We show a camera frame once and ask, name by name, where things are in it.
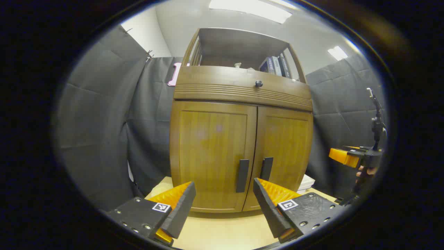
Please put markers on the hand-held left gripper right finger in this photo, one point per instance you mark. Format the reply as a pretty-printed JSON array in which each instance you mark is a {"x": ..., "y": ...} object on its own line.
[{"x": 269, "y": 211}]

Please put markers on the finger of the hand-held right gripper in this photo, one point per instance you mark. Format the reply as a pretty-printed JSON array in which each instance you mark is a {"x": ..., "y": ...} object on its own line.
[{"x": 343, "y": 156}]

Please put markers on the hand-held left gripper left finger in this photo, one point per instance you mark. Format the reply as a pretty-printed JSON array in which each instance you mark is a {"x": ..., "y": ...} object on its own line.
[{"x": 180, "y": 211}]

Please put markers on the wooden shoe cabinet door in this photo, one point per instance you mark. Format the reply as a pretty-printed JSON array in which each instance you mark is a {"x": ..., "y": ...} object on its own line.
[
  {"x": 284, "y": 146},
  {"x": 211, "y": 149}
]

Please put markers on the wooden double-door shoe cabinet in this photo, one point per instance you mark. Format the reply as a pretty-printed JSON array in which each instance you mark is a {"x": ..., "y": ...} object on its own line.
[{"x": 225, "y": 86}]

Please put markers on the thick white book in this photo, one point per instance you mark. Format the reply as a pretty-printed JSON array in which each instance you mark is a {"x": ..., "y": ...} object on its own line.
[{"x": 308, "y": 180}]

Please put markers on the small ceiling light panel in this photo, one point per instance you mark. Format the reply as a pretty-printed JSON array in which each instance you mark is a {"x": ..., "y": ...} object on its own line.
[{"x": 337, "y": 53}]

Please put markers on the black round drawer knob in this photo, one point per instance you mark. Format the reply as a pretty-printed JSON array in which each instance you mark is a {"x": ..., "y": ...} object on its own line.
[{"x": 259, "y": 83}]

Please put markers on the grey book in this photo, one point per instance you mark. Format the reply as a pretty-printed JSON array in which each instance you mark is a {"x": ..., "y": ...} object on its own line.
[{"x": 277, "y": 66}]

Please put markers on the dark blue book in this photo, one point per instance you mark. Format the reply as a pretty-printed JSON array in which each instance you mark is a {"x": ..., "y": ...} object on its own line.
[{"x": 267, "y": 66}]

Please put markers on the black backdrop cloth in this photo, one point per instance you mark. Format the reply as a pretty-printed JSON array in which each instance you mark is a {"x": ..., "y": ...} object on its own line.
[{"x": 104, "y": 121}]

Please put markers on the large ceiling light panel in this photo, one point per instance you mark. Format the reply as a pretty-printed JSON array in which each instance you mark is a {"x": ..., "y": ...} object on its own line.
[{"x": 249, "y": 9}]

